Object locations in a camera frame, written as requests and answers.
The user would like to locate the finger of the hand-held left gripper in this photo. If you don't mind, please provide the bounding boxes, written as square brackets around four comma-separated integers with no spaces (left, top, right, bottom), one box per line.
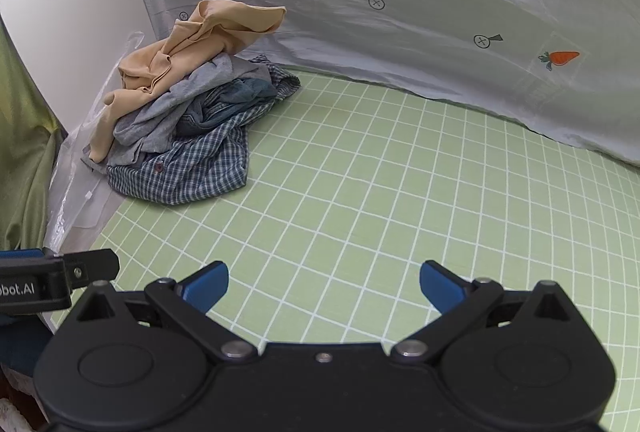
[0,248,121,287]

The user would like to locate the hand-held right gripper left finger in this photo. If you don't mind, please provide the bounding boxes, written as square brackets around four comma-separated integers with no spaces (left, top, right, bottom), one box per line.
[62,261,260,365]

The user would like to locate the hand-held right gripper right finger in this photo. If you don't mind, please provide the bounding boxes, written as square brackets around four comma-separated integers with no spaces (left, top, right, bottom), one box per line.
[391,261,586,365]

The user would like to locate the beige garment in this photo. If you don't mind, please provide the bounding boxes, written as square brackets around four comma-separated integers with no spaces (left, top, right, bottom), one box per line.
[89,0,287,165]

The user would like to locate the pile of unfolded clothes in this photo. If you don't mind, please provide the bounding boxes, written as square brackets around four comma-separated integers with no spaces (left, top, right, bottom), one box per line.
[106,56,302,207]

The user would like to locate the clear plastic bag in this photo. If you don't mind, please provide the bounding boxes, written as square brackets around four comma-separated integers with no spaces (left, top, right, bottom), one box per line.
[42,29,146,257]

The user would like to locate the green checked bed sheet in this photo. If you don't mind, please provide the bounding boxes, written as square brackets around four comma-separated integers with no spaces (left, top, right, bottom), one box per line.
[47,66,640,432]

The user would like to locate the olive green cloth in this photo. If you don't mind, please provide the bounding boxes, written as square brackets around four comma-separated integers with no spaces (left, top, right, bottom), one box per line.
[0,24,66,253]

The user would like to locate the grey-blue shirt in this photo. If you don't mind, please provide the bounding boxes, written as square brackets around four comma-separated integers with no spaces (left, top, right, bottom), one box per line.
[80,53,273,173]

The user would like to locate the blue denim jeans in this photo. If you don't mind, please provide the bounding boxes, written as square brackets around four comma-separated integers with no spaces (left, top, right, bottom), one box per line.
[177,79,278,137]

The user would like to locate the grey carrot-print sheet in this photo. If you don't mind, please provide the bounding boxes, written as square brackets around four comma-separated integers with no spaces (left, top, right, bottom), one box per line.
[117,0,640,167]

